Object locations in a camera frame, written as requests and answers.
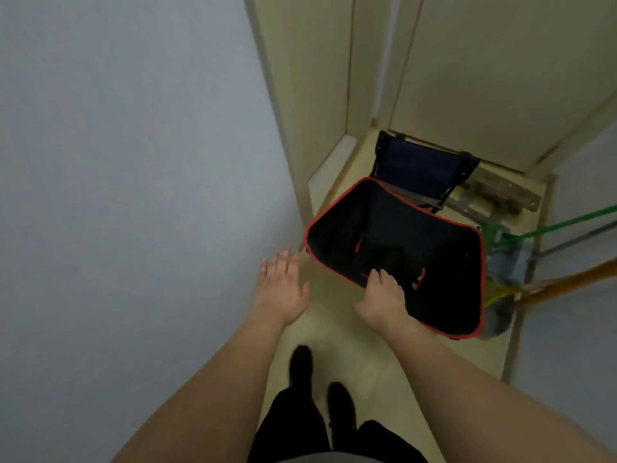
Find person's left hand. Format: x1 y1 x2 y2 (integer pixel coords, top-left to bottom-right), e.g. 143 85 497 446
248 249 311 329

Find person's right hand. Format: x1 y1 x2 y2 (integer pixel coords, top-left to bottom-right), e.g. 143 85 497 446
353 269 411 334

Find black fabric bin red trim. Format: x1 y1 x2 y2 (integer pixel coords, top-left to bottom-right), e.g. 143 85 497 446
304 177 487 341

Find person's right forearm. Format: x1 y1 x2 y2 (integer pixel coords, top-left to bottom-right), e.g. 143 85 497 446
381 317 617 463

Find person's left forearm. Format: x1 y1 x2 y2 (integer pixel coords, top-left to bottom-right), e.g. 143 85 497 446
111 315 290 463

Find person's black left sock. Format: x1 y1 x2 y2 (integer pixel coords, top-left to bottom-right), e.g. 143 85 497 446
289 345 314 392

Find dark blue folding cart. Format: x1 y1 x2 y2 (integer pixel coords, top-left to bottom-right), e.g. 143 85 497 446
372 130 481 213

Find grey dustpan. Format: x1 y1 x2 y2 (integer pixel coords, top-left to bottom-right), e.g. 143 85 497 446
478 278 517 340

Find blue-grey mop head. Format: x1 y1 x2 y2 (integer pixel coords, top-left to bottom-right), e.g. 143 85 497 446
486 235 535 287

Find person's black trousers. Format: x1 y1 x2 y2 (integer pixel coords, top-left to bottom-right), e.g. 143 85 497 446
247 385 429 463

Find wooden slatted stand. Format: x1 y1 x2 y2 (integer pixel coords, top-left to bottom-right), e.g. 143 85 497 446
446 164 543 226

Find beige wooden cabinet panel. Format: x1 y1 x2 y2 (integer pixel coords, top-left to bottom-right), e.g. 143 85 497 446
242 0 378 223

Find beige wooden door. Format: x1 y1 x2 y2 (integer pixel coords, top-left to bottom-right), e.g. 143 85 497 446
387 0 617 173

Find green mop handle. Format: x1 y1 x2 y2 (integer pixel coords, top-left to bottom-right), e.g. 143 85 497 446
496 204 617 247

